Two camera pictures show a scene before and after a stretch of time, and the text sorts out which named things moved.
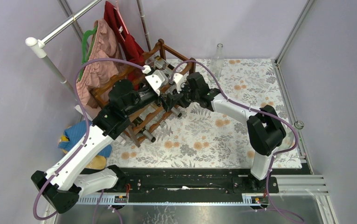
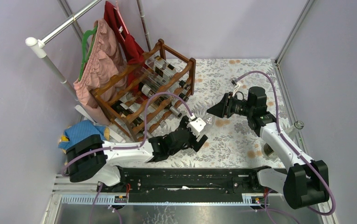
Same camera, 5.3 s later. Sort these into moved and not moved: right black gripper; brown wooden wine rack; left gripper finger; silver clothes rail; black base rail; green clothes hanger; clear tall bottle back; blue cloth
Moved: left gripper finger; clear tall bottle back; right black gripper
Not moved: brown wooden wine rack; green clothes hanger; black base rail; blue cloth; silver clothes rail
